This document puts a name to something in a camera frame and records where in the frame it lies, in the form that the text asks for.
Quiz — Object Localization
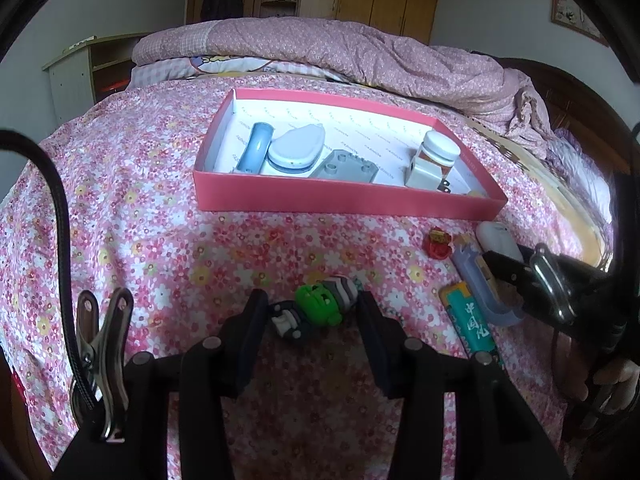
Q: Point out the framed wall picture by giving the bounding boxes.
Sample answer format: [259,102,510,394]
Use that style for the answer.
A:
[550,0,608,47]

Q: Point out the person's right hand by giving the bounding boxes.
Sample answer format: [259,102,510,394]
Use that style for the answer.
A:
[559,339,639,415]

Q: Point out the pink shallow cardboard box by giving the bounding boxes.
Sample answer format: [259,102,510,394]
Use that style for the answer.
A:
[193,88,508,221]

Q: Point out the red candy wrapper charm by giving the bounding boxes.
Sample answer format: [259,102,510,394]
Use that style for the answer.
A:
[422,228,452,260]

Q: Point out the blue grey oval device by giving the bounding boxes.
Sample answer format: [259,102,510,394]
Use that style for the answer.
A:
[267,124,326,174]

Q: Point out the black cable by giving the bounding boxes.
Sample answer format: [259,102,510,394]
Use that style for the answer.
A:
[0,129,101,411]

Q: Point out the green lighter with characters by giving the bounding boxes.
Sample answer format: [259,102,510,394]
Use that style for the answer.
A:
[438,282,503,366]

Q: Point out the white bedside cabinet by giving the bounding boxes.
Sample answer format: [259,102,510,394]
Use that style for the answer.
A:
[42,32,146,126]

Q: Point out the metal spring clamp left camera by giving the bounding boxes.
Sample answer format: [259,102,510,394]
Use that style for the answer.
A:
[70,287,134,443]

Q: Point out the white earbuds charging case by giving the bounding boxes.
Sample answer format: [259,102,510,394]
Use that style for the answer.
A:
[475,221,524,263]

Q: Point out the white lid orange jar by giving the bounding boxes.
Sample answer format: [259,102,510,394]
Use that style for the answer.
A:
[418,129,461,179]

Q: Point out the beige patterned blanket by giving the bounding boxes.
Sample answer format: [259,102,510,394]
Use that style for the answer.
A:
[465,117,612,271]

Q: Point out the white usb wall charger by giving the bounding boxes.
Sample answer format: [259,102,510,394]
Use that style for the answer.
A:
[405,156,451,192]

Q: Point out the metal clamp on right gripper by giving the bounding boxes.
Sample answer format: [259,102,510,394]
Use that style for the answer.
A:
[528,243,576,325]

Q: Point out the green black figure keychain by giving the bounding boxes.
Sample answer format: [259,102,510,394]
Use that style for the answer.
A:
[268,274,362,346]

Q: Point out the pink quilted duvet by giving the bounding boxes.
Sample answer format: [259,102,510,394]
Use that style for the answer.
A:
[130,16,554,158]

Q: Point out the cartoon print pillow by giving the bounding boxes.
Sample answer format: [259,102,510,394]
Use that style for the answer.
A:
[128,55,348,89]

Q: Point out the grey lego-like plate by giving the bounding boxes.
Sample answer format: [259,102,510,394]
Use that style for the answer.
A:
[309,150,378,183]

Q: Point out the lavender plastic holder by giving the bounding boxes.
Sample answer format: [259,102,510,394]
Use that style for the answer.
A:
[451,236,525,326]

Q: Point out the dark wooden headboard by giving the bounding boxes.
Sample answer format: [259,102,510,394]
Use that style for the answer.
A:
[470,49,637,176]

